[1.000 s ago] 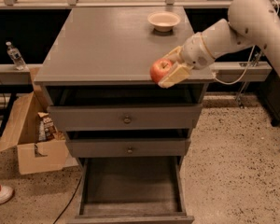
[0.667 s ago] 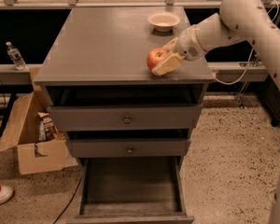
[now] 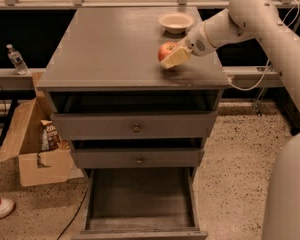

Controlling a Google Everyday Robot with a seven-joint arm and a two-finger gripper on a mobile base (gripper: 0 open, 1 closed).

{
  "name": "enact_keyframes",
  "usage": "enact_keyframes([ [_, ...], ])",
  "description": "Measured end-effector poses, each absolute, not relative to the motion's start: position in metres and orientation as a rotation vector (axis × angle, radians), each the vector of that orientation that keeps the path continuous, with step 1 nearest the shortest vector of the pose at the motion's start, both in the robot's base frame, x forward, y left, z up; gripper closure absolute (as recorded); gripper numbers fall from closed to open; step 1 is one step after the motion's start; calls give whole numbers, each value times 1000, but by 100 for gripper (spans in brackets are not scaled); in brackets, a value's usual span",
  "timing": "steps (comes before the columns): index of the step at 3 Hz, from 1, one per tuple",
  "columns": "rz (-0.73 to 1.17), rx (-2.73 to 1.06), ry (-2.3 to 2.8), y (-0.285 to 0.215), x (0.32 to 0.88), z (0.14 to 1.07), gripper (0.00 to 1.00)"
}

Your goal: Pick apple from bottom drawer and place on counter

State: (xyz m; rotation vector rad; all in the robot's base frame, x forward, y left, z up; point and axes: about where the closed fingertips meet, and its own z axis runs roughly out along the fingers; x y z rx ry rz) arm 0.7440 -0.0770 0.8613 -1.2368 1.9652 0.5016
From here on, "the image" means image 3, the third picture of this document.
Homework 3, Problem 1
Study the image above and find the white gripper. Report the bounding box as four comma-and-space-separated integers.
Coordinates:
159, 23, 216, 69

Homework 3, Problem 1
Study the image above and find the red apple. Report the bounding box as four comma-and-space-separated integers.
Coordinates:
158, 42, 178, 62

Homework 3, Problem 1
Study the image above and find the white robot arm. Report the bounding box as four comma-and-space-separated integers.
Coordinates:
158, 0, 300, 240

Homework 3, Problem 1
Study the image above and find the grey wooden drawer cabinet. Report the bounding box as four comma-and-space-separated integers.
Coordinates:
36, 6, 231, 240

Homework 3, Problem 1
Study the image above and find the grey middle drawer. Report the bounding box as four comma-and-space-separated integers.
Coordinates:
71, 138, 204, 169

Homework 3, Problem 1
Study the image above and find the grey drawer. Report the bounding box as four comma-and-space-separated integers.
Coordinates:
71, 168, 208, 240
71, 138, 204, 169
51, 90, 220, 140

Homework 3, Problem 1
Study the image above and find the grey top drawer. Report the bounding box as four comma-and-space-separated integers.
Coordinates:
51, 90, 220, 140

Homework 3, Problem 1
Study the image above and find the grey bottom drawer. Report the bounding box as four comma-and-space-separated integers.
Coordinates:
71, 168, 208, 240

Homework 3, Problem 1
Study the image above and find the beige bowl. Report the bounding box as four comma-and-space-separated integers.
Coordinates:
158, 12, 194, 34

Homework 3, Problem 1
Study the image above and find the metal pole stand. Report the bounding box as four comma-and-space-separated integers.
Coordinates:
252, 87, 268, 116

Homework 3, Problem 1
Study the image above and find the brown snack bag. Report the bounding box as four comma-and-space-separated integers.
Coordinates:
41, 120, 61, 151

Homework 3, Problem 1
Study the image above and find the clear plastic water bottle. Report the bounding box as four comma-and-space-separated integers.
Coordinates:
6, 44, 28, 75

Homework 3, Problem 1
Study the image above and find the black table leg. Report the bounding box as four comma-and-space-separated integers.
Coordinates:
0, 99, 19, 147

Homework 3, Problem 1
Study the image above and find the open cardboard box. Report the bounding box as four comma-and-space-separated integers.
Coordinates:
0, 71, 85, 188

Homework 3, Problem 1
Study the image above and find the white and red shoe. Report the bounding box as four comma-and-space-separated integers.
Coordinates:
0, 198, 15, 219

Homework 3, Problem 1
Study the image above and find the white hanging cable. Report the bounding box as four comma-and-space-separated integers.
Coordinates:
228, 0, 300, 92

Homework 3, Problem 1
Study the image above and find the black floor cable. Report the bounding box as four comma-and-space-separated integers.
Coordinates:
55, 187, 90, 240

